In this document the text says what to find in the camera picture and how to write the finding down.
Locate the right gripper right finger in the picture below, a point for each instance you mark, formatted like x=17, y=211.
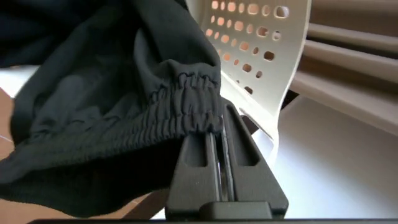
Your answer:
x=252, y=180

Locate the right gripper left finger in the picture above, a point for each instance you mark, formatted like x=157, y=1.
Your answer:
x=192, y=180

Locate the black shorts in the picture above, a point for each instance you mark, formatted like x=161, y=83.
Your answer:
x=93, y=109

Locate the white laundry basket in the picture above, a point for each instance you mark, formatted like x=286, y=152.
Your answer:
x=280, y=46

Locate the brown curtain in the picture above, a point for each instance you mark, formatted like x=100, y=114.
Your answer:
x=357, y=62

